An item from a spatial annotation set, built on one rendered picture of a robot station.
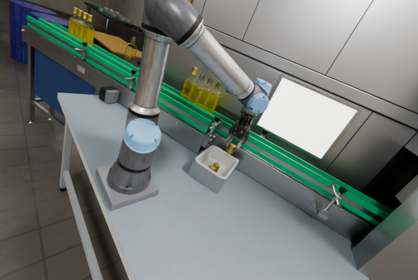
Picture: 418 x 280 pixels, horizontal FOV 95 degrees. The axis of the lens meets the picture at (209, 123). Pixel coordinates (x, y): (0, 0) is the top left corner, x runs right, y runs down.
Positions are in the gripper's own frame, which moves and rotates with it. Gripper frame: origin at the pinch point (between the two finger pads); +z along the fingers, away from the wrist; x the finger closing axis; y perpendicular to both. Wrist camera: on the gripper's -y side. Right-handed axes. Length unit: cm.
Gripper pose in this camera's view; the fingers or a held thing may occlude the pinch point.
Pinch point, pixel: (232, 146)
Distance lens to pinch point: 98.1
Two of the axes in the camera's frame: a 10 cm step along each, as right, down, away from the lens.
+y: -4.3, 2.2, -8.8
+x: 8.3, 4.8, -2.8
